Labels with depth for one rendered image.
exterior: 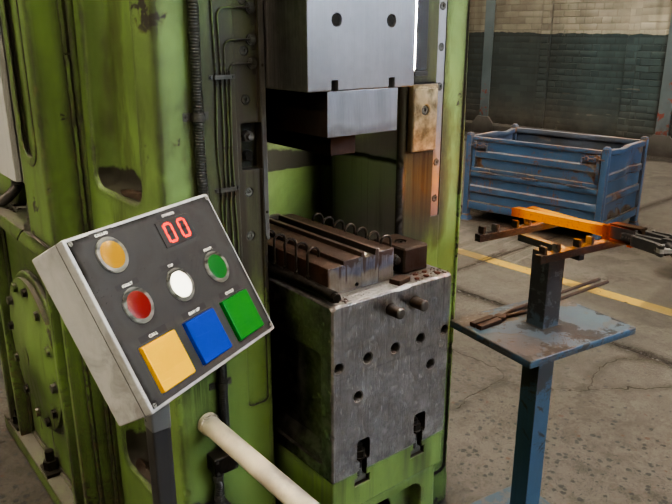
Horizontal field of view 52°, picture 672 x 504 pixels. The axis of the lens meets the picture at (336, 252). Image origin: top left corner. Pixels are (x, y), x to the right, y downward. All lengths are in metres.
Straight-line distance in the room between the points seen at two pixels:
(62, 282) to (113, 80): 0.78
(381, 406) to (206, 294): 0.67
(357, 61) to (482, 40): 9.47
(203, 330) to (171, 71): 0.54
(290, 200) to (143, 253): 0.96
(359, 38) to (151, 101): 0.44
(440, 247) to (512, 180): 3.58
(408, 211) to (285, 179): 0.38
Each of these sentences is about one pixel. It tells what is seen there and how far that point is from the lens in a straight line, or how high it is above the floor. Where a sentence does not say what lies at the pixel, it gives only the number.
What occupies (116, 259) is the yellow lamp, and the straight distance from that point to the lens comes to 1.08.
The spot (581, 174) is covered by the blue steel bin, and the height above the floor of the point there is 0.50.
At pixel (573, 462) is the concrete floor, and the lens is 2.74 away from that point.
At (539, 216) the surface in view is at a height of 1.02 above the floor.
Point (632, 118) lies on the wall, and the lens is 9.71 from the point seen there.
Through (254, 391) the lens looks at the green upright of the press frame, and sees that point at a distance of 1.71.
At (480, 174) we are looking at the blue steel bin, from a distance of 5.69.
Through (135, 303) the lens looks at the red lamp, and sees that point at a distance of 1.08.
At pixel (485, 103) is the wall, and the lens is 10.90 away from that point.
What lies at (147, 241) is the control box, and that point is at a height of 1.16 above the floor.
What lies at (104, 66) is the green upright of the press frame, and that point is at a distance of 1.77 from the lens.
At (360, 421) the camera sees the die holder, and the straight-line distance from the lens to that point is 1.67.
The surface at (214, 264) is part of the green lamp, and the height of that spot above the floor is 1.10.
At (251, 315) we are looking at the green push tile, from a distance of 1.24.
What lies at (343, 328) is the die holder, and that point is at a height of 0.86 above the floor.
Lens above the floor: 1.48
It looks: 18 degrees down
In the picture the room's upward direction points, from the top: straight up
